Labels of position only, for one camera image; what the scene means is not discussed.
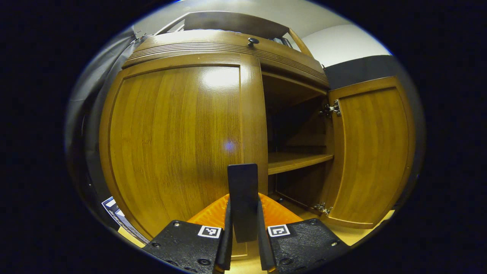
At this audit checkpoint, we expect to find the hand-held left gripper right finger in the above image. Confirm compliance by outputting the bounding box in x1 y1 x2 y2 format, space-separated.
257 192 350 274

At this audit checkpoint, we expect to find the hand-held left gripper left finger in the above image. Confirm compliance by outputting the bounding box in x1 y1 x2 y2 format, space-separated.
143 194 233 274

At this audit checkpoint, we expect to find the wooden cabinet door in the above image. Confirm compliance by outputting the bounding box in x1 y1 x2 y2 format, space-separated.
314 76 416 229
99 53 269 261

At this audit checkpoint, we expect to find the black book on cabinet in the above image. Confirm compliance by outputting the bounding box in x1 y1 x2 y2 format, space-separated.
271 36 294 49

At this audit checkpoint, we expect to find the black backdrop cloth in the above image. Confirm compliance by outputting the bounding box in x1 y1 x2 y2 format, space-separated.
65 29 426 233

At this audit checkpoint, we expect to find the wooden drawer with black knob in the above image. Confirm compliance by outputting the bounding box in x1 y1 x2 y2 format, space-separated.
123 30 331 90

